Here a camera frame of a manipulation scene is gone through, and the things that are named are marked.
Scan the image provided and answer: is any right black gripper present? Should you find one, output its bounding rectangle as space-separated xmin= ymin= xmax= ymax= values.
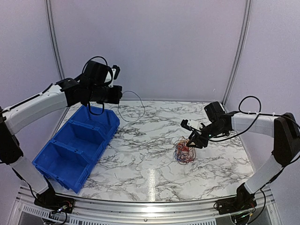
xmin=186 ymin=122 xmax=225 ymax=149

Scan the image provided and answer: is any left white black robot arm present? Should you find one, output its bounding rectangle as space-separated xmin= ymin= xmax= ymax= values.
xmin=0 ymin=57 xmax=122 ymax=209

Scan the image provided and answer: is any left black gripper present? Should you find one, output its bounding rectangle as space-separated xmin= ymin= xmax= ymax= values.
xmin=88 ymin=84 xmax=122 ymax=104

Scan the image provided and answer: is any blue bin far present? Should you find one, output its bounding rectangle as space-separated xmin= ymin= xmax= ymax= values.
xmin=70 ymin=106 xmax=120 ymax=139

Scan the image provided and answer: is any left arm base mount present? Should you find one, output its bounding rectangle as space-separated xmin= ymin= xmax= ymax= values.
xmin=32 ymin=180 xmax=75 ymax=213

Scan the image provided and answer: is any blue bin middle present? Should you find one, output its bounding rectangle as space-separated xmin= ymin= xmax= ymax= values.
xmin=53 ymin=122 xmax=112 ymax=162

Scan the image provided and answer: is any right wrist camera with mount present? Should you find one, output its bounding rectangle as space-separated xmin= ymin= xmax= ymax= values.
xmin=180 ymin=119 xmax=204 ymax=131

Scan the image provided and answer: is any blue bin near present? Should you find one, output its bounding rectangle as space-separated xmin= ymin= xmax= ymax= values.
xmin=33 ymin=141 xmax=94 ymax=193

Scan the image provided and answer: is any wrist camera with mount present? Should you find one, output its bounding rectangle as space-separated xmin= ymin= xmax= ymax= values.
xmin=105 ymin=65 xmax=120 ymax=87
xmin=180 ymin=119 xmax=204 ymax=131

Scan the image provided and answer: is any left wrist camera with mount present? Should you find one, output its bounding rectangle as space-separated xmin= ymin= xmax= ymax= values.
xmin=105 ymin=65 xmax=120 ymax=87

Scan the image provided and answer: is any coloured wire bundle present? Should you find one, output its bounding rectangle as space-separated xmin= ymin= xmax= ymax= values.
xmin=172 ymin=138 xmax=199 ymax=165

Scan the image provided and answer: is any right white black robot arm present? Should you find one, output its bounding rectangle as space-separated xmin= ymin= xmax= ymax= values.
xmin=181 ymin=102 xmax=300 ymax=210

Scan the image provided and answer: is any aluminium corner post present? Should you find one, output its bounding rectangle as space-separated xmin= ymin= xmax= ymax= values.
xmin=45 ymin=0 xmax=66 ymax=80
xmin=222 ymin=0 xmax=252 ymax=105

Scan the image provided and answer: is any aluminium front frame rail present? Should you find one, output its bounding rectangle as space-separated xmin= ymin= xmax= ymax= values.
xmin=8 ymin=187 xmax=282 ymax=225

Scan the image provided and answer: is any blue bin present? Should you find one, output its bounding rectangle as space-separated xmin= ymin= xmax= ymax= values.
xmin=33 ymin=141 xmax=94 ymax=193
xmin=70 ymin=106 xmax=120 ymax=139
xmin=53 ymin=122 xmax=112 ymax=162

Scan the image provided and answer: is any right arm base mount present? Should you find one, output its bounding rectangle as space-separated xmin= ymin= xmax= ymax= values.
xmin=213 ymin=183 xmax=257 ymax=215

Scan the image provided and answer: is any left aluminium corner post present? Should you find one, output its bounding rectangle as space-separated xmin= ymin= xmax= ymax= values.
xmin=45 ymin=0 xmax=66 ymax=80

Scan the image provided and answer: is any right aluminium corner post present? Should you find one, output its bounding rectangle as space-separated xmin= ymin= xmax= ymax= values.
xmin=222 ymin=0 xmax=252 ymax=105

